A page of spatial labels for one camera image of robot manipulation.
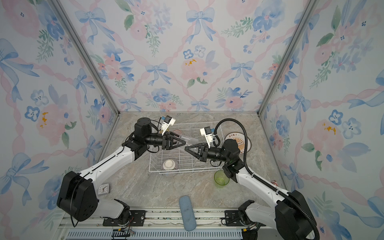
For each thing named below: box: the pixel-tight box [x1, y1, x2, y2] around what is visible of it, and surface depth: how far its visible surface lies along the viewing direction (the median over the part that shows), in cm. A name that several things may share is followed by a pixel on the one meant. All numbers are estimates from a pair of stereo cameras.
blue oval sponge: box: [179, 195, 197, 232], surface depth 75 cm
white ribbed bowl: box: [163, 159, 176, 170], surface depth 86 cm
